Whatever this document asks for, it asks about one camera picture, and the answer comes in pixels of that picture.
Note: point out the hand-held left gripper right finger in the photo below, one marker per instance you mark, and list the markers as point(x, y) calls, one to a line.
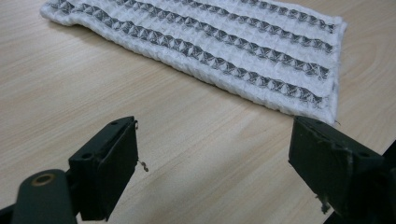
point(330, 168)

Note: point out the white grey striped waffle towel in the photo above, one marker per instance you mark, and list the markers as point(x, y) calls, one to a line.
point(218, 46)

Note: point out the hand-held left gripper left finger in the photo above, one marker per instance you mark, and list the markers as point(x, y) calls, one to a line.
point(104, 168)

